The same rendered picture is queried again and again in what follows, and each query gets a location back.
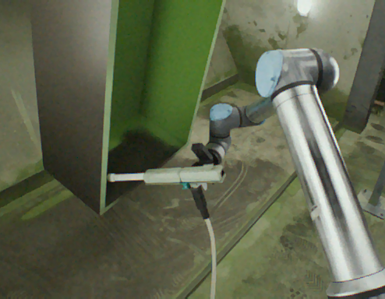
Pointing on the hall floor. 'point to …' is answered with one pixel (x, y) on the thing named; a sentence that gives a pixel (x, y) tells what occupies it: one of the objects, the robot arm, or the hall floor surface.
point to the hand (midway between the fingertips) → (191, 183)
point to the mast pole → (382, 178)
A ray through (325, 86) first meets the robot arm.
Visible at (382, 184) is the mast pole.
